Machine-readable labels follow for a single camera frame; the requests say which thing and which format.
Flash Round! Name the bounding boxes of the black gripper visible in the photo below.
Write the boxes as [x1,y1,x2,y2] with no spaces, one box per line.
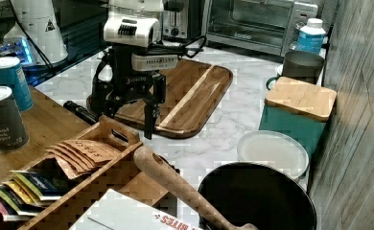
[91,45,166,139]

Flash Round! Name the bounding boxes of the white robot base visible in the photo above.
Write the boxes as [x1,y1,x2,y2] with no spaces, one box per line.
[4,0,68,66]

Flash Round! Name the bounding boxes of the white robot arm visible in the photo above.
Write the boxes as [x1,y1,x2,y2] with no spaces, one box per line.
[87,0,166,139]

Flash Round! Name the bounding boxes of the wooden tea organizer box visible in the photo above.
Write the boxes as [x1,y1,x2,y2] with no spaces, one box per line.
[16,116,177,230]

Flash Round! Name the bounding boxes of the wooden cutting board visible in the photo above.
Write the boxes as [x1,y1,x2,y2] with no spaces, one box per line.
[86,58,234,140]

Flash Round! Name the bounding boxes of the brown paper tea packets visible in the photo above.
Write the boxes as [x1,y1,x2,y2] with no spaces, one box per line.
[45,139,121,179]

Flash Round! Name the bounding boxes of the silver toaster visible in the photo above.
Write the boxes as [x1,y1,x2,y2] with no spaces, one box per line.
[163,0,205,40]

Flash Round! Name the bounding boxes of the white snack box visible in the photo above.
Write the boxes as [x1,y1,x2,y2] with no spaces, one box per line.
[69,189,202,230]

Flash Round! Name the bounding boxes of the grey pepper can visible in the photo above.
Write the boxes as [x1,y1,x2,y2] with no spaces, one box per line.
[0,86,29,151]

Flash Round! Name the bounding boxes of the teal spice can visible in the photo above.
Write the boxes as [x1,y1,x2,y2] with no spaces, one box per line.
[0,57,34,111]

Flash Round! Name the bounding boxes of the colourful tea bag packets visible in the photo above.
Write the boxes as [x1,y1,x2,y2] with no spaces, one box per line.
[0,171,71,221]

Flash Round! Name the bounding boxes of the white round lid container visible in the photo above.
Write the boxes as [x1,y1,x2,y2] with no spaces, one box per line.
[237,130,309,180]

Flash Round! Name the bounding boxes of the white green cup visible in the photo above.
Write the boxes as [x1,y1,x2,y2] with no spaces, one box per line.
[266,65,283,90]

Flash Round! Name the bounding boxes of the silver toaster oven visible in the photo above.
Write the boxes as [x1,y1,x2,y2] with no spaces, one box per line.
[202,0,318,57]

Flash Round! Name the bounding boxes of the teal box wooden lid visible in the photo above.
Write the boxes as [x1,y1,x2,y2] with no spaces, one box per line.
[259,77,337,158]

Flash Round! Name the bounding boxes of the dark grey mug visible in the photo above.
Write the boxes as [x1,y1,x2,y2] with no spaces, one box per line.
[282,51,325,84]

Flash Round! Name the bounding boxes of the white blue plastic bottle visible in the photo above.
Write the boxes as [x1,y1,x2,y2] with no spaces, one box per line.
[295,18,326,55]

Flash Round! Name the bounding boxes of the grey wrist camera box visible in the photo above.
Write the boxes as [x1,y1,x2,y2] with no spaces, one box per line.
[131,54,178,71]

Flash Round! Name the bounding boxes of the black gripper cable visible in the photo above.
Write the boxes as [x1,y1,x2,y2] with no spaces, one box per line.
[150,34,208,59]

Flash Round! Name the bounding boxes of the black pan wooden handle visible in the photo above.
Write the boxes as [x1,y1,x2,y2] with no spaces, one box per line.
[134,147,316,230]

